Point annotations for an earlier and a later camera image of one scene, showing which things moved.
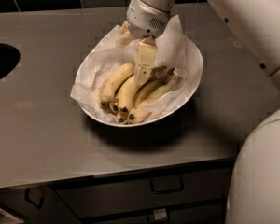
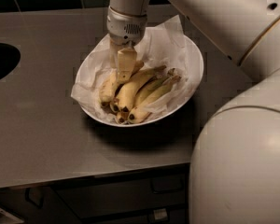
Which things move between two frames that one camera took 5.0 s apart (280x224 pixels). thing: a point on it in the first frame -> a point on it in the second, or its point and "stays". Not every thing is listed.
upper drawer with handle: (146, 194) stays
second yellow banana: (130, 90) stays
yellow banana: (107, 90) stays
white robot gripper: (145, 21) -> (125, 28)
